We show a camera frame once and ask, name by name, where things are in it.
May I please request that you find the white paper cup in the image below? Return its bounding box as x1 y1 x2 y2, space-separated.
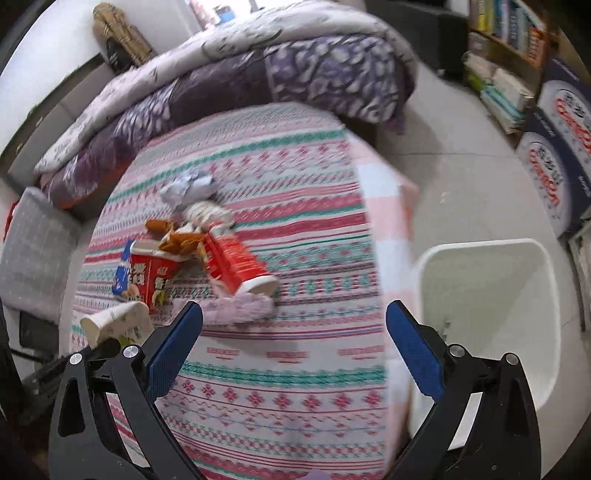
79 301 155 349

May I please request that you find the white plastic bin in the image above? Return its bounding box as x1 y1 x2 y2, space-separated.
409 237 561 444

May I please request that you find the white printed wrapper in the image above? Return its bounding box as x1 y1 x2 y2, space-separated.
182 200 237 232

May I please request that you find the black object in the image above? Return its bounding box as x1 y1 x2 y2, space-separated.
18 310 61 358

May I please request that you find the red printed box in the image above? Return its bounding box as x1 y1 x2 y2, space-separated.
124 240 185 315

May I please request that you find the purple and white quilt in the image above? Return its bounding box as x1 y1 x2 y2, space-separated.
33 0 419 208

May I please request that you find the white paper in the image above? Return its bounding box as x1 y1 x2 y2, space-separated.
159 168 219 206

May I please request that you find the wooden bookshelf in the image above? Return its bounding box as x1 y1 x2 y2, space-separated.
464 0 561 139

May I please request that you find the row of shelf books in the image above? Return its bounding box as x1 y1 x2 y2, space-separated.
468 0 548 65

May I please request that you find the grey checked cushion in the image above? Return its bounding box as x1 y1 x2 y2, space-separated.
0 187 81 321

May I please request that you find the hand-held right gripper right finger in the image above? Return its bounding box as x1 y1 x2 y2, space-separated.
385 300 541 480

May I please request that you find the blue and white wrapper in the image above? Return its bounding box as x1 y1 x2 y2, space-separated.
112 239 136 296

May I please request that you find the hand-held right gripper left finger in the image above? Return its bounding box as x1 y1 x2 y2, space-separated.
48 301 204 480

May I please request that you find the blue cardboard box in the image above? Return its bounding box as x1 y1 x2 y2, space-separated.
536 55 591 139
516 108 591 238

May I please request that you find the red cloth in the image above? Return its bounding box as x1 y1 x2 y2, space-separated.
4 200 21 241

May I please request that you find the pink fuzzy cloth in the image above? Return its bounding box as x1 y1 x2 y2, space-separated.
201 293 275 326

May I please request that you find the orange printed snack packet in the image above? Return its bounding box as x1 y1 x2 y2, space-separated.
158 231 208 254

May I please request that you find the pink checked under sheet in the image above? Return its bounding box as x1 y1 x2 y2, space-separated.
346 134 421 462

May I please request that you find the stack of pale books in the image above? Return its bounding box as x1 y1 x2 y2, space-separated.
464 51 539 134

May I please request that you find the striped patterned bed sheet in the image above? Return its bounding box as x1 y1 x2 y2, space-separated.
69 102 402 480

